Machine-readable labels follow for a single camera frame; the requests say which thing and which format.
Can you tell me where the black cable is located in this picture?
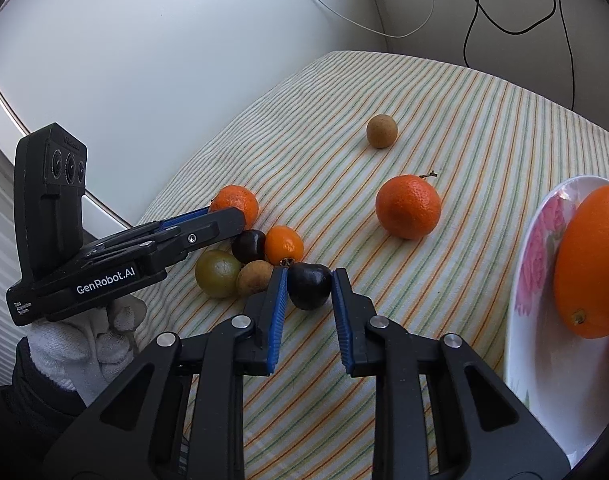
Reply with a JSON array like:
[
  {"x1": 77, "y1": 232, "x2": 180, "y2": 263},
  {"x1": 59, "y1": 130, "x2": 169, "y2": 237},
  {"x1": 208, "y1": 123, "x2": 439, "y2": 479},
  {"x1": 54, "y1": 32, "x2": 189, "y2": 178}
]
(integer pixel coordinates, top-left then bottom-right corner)
[{"x1": 461, "y1": 0, "x2": 578, "y2": 111}]

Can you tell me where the green grape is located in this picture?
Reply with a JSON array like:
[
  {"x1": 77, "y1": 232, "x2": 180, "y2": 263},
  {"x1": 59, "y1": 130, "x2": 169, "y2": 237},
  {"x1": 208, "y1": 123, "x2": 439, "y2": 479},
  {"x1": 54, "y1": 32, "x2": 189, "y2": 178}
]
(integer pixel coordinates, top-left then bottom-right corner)
[{"x1": 194, "y1": 250, "x2": 242, "y2": 299}]

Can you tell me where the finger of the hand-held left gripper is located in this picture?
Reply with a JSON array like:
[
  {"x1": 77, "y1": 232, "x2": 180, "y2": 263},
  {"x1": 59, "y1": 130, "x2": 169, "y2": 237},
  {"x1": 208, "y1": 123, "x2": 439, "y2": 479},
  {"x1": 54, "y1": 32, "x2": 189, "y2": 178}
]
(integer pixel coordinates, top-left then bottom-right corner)
[
  {"x1": 92, "y1": 206, "x2": 215, "y2": 251},
  {"x1": 79, "y1": 206, "x2": 246, "y2": 281}
]

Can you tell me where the white board panel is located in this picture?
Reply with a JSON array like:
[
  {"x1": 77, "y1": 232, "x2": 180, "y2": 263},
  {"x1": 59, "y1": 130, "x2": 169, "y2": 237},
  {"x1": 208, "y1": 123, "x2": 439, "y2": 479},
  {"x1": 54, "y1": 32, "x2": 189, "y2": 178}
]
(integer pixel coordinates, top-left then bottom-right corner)
[{"x1": 0, "y1": 0, "x2": 385, "y2": 228}]

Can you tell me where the person's left forearm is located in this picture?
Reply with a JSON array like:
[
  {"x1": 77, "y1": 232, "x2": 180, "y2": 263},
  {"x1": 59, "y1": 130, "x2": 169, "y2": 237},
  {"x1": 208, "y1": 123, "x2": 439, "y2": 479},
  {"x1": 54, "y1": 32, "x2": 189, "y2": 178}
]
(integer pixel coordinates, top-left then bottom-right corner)
[{"x1": 0, "y1": 337, "x2": 90, "y2": 480}]

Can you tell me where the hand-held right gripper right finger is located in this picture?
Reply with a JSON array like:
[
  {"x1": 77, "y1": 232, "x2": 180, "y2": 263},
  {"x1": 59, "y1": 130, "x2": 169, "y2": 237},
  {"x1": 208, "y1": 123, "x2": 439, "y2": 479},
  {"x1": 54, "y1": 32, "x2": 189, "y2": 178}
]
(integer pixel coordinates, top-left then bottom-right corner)
[{"x1": 331, "y1": 267, "x2": 571, "y2": 480}]

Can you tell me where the dark cherry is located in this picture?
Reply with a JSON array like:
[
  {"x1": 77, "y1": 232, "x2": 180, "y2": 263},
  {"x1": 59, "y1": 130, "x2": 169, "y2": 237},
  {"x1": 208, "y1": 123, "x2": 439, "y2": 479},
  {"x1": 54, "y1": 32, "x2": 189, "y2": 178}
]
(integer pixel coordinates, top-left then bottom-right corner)
[
  {"x1": 231, "y1": 229, "x2": 266, "y2": 264},
  {"x1": 288, "y1": 262, "x2": 332, "y2": 311}
]

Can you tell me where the large smooth orange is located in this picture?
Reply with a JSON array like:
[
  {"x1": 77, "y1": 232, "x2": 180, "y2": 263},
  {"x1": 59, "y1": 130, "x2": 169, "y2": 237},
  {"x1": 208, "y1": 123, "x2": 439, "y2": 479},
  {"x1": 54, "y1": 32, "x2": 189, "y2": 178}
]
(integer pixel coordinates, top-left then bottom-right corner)
[{"x1": 553, "y1": 185, "x2": 609, "y2": 339}]

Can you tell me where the floral white plate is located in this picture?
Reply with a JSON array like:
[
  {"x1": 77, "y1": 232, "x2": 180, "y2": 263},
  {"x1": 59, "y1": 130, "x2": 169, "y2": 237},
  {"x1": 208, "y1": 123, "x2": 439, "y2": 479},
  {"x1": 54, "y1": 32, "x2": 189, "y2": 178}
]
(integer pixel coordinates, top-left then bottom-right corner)
[{"x1": 504, "y1": 175, "x2": 609, "y2": 471}]

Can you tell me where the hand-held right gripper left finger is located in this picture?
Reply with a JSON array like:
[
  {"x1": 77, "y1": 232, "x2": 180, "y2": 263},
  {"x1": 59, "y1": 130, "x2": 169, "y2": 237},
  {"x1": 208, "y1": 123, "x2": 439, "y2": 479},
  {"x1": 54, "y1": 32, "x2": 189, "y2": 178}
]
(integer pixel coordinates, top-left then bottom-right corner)
[{"x1": 43, "y1": 266, "x2": 290, "y2": 480}]

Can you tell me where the orange kumquat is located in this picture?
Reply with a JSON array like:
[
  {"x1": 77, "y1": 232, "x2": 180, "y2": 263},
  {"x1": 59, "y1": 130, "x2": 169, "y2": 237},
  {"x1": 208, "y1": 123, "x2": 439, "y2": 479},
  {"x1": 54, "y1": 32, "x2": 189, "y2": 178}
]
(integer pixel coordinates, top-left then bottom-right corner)
[{"x1": 264, "y1": 225, "x2": 305, "y2": 267}]

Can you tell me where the small tangerine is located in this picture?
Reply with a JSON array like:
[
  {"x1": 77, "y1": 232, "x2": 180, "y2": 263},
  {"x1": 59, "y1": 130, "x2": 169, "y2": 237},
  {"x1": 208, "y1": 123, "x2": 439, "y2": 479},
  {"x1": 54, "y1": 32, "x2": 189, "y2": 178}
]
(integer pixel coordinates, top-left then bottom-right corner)
[{"x1": 208, "y1": 185, "x2": 260, "y2": 228}]

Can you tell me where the person's left hand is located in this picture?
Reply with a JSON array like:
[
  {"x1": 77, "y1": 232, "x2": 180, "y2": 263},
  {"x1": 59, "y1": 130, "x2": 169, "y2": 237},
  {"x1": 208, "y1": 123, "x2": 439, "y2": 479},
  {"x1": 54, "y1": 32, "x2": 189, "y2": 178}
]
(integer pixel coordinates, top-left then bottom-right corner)
[{"x1": 27, "y1": 294, "x2": 148, "y2": 407}]

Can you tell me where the brown longan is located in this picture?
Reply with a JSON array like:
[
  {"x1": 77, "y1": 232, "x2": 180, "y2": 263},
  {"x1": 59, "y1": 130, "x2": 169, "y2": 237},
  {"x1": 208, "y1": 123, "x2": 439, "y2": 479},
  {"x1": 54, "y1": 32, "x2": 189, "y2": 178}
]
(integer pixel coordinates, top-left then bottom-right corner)
[
  {"x1": 367, "y1": 114, "x2": 398, "y2": 149},
  {"x1": 236, "y1": 260, "x2": 275, "y2": 298}
]

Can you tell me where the tangerine with stem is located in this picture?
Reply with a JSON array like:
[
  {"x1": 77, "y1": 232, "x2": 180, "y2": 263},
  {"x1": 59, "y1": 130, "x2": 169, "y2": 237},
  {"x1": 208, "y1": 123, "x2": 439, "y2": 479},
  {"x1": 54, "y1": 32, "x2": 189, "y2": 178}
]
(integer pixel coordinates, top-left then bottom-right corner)
[{"x1": 375, "y1": 170, "x2": 442, "y2": 241}]

